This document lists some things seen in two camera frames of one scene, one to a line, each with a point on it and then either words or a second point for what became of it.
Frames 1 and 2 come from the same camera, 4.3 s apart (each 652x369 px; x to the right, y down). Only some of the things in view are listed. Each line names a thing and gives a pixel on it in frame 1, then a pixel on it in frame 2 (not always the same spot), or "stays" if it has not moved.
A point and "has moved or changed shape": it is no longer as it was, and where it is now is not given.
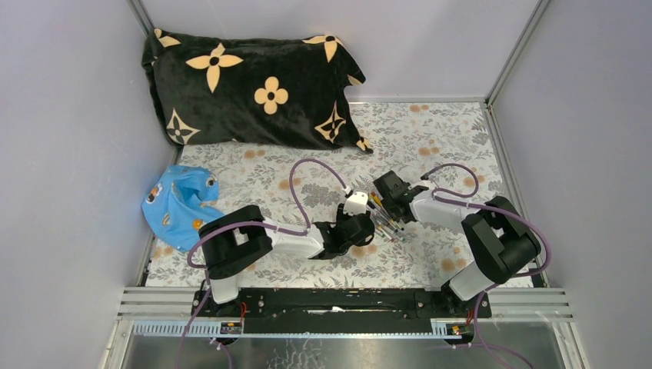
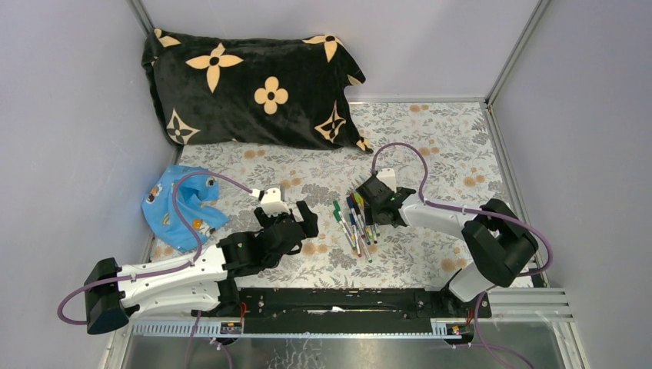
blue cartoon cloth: (177, 205) stays
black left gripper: (340, 214) to (309, 222)
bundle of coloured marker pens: (384, 224) has moved or changed shape
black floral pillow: (288, 92) stays
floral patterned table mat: (340, 216) stays
